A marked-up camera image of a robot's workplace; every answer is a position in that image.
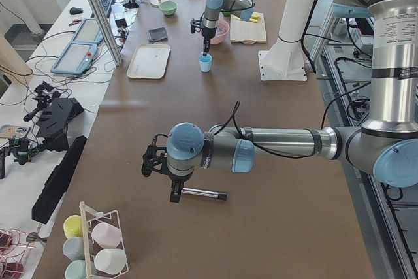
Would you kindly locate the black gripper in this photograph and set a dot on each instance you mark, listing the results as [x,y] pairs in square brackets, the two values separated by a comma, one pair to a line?
[207,33]
[178,178]

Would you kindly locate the light blue plastic cup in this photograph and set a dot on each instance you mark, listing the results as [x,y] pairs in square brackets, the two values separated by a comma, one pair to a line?
[205,62]

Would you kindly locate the steel muddler black tip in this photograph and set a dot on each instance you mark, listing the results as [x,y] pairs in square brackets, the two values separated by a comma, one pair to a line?
[205,193]

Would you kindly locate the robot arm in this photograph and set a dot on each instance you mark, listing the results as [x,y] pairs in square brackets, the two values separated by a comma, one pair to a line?
[242,9]
[384,146]

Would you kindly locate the pink cup in rack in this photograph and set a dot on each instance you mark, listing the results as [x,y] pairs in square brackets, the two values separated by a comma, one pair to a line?
[106,235]

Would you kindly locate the white cup in rack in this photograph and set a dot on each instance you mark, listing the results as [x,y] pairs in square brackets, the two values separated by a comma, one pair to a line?
[111,260]

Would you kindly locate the yellow cup in rack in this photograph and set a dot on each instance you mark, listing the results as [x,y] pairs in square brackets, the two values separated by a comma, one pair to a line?
[72,226]

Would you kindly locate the grey cup in rack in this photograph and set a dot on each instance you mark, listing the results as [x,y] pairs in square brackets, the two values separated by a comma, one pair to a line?
[73,248]

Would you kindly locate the green cup in rack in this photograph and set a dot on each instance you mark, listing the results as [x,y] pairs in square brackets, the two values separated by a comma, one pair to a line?
[76,270]

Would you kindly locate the pink bowl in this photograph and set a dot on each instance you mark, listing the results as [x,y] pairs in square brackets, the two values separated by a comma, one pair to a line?
[218,40]

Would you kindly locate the wooden cutting board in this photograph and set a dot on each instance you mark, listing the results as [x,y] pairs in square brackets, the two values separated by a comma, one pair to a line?
[248,32]

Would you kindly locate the grey folded cloth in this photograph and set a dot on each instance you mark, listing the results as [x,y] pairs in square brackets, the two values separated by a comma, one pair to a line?
[158,34]

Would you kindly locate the green ceramic bowl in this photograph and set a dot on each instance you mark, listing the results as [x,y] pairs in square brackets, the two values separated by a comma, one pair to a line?
[168,8]

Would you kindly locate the cream rabbit serving tray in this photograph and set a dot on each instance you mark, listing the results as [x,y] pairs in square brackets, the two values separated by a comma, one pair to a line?
[149,61]

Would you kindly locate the black keyboard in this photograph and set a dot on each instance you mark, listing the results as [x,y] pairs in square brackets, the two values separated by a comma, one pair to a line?
[105,2]

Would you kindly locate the upper blue teach pendant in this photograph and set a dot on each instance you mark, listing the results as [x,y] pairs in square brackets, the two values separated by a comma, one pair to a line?
[88,31]

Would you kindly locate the blue teach pendant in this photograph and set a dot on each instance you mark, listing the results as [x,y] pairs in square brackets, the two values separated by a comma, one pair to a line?
[75,59]
[88,31]

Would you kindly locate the lower blue teach pendant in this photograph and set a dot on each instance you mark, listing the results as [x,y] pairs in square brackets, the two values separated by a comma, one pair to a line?
[75,59]

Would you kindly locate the black computer mouse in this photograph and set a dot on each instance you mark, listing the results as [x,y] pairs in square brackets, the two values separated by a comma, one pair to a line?
[75,10]

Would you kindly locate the white wire cup rack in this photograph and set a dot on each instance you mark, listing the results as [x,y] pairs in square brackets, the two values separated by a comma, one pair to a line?
[90,218]

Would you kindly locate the aluminium frame post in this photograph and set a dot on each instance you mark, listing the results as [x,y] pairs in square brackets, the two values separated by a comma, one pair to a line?
[106,31]

